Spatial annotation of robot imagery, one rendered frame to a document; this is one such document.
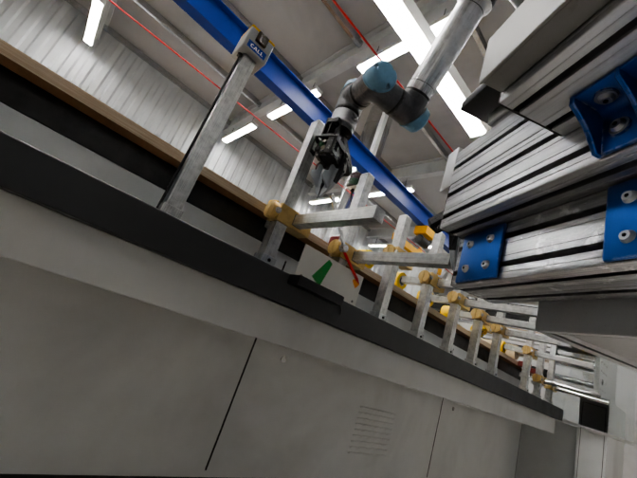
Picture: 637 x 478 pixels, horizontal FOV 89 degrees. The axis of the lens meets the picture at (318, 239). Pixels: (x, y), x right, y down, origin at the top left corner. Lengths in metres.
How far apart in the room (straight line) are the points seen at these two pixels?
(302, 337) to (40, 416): 0.62
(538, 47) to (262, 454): 1.23
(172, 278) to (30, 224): 0.25
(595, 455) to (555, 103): 2.94
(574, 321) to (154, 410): 0.95
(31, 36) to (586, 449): 9.52
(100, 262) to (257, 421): 0.73
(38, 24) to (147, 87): 1.93
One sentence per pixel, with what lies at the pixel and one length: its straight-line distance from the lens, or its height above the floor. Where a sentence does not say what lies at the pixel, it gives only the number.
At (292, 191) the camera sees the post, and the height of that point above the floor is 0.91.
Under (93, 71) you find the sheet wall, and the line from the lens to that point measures 8.65.
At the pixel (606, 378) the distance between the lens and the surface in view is 3.24.
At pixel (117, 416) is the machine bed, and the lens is 1.05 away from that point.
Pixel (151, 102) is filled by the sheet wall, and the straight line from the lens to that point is 8.66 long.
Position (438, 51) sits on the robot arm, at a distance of 1.02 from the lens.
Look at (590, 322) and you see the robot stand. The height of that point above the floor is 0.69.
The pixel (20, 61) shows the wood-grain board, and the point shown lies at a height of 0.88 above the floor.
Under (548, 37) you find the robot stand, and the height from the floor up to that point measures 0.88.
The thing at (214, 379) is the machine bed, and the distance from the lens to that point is 1.10.
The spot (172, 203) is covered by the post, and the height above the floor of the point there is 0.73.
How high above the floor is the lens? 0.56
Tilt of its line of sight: 17 degrees up
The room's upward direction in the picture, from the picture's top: 20 degrees clockwise
